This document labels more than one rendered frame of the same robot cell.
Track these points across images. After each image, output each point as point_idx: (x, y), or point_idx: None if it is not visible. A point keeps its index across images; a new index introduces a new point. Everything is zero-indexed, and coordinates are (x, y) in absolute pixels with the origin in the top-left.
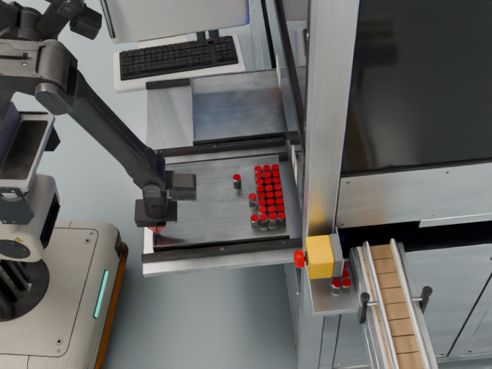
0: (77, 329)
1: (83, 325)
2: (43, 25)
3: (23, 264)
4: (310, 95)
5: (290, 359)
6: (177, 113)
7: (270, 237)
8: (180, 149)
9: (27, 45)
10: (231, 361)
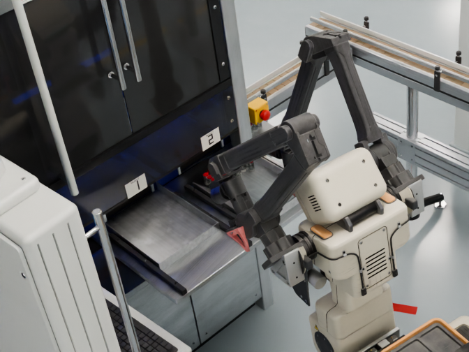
0: None
1: None
2: (249, 195)
3: None
4: (232, 19)
5: (259, 318)
6: (195, 260)
7: None
8: (229, 228)
9: (319, 35)
10: (293, 346)
